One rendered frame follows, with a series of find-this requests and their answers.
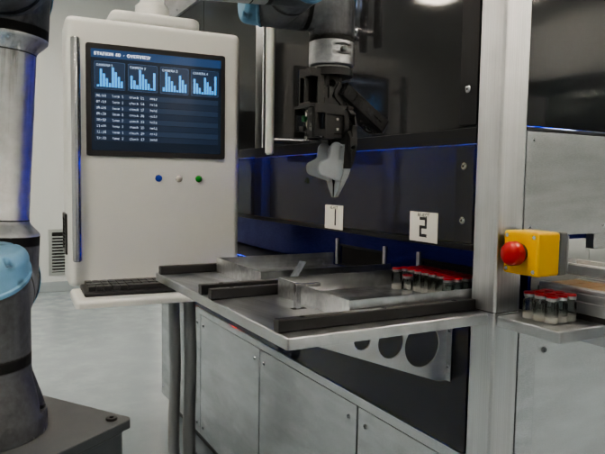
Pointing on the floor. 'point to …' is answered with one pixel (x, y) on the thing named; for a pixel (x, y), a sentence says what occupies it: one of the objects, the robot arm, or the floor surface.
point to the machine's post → (498, 221)
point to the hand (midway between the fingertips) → (338, 189)
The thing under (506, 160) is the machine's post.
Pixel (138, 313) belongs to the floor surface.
